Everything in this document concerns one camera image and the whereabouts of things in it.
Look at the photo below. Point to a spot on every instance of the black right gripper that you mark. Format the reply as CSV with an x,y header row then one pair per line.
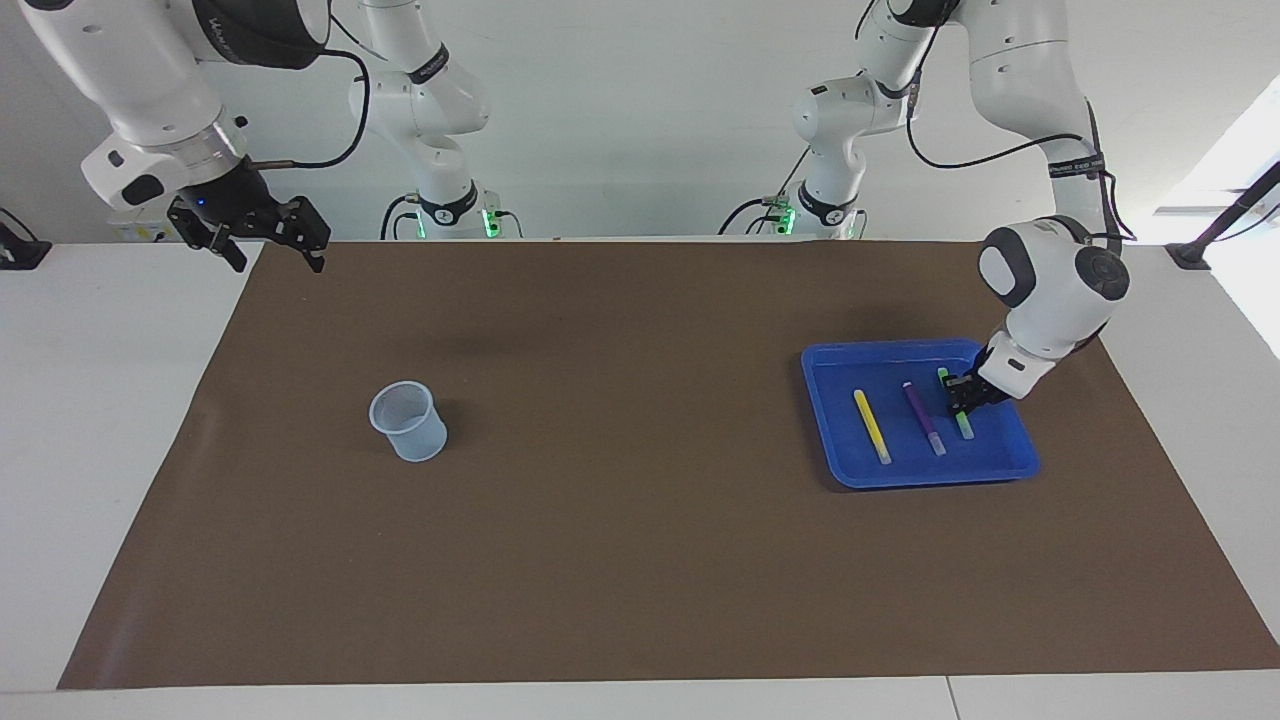
x,y
227,198

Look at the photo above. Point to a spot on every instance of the black table clamp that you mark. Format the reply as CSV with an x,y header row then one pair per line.
x,y
20,255

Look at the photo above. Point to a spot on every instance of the yellow pen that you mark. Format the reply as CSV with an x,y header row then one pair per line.
x,y
871,425

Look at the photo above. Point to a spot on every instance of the white power box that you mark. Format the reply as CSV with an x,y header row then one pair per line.
x,y
140,230

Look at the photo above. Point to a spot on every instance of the blue plastic tray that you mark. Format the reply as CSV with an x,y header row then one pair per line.
x,y
980,465

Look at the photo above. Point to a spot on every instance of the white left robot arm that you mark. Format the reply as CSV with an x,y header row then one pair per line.
x,y
1050,290

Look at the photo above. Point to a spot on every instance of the green pen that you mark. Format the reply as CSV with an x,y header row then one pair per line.
x,y
965,428

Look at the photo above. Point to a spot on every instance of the purple pen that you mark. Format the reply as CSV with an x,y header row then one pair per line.
x,y
922,415

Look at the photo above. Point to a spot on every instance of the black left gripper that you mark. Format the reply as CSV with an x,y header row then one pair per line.
x,y
975,385

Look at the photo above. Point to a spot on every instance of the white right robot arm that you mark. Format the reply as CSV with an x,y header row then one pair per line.
x,y
130,70

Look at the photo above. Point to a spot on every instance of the black clamp stand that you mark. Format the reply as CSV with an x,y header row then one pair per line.
x,y
1190,255

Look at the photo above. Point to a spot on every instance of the clear plastic cup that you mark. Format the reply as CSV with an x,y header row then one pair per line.
x,y
415,440

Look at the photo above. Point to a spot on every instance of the brown table mat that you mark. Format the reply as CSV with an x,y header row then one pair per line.
x,y
620,550

